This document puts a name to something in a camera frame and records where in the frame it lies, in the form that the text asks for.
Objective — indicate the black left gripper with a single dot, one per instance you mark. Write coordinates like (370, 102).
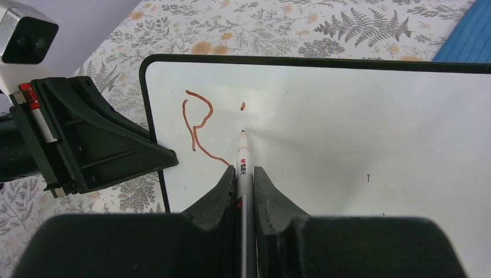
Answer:
(65, 130)

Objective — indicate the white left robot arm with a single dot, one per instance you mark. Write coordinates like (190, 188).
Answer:
(65, 130)

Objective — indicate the white whiteboard black frame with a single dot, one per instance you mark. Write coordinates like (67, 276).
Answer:
(338, 137)

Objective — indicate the blue Pikachu cloth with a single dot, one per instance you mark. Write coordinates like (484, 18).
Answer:
(469, 42)

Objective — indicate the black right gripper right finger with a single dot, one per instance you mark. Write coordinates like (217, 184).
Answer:
(293, 243)

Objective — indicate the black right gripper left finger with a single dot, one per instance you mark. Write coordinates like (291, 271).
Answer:
(197, 242)

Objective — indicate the white whiteboard marker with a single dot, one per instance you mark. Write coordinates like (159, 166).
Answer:
(247, 253)

